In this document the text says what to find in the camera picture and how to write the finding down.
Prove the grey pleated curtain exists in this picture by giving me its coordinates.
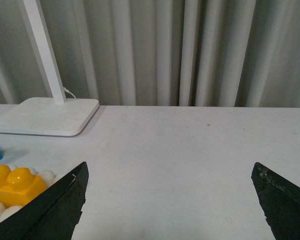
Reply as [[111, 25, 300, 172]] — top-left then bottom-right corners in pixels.
[[0, 0, 300, 108]]

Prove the yellow two-stud toy block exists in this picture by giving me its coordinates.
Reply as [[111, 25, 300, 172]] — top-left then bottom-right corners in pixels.
[[0, 165, 48, 208]]

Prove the white studded base plate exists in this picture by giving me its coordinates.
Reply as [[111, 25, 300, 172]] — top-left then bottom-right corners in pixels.
[[0, 165, 65, 223]]

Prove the white lamp power cable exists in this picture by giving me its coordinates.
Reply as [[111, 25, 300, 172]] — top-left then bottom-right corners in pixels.
[[62, 86, 77, 100]]

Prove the white desk lamp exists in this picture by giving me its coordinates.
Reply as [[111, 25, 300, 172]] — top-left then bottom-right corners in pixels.
[[0, 0, 100, 137]]

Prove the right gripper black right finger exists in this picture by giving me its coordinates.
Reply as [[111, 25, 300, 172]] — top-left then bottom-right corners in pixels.
[[251, 162, 300, 240]]

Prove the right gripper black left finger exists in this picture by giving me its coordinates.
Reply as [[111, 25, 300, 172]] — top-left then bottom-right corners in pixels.
[[0, 161, 89, 240]]

